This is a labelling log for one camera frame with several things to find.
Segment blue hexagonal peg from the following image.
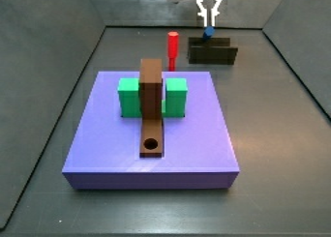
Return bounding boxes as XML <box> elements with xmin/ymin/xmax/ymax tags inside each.
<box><xmin>201</xmin><ymin>26</ymin><xmax>215</xmax><ymax>41</ymax></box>

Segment black angled fixture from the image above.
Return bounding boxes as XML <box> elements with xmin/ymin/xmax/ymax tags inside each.
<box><xmin>187</xmin><ymin>37</ymin><xmax>237</xmax><ymax>65</ymax></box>

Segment red hexagonal peg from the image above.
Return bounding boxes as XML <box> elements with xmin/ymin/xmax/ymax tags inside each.
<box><xmin>168</xmin><ymin>31</ymin><xmax>179</xmax><ymax>72</ymax></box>

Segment brown cross bar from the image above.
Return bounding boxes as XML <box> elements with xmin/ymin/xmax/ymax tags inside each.
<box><xmin>139</xmin><ymin>58</ymin><xmax>163</xmax><ymax>159</ymax></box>

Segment green block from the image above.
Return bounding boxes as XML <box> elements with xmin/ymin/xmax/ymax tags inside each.
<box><xmin>117</xmin><ymin>78</ymin><xmax>187</xmax><ymax>119</ymax></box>

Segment purple base block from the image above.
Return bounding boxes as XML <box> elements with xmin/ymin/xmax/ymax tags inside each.
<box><xmin>61</xmin><ymin>72</ymin><xmax>239</xmax><ymax>190</ymax></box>

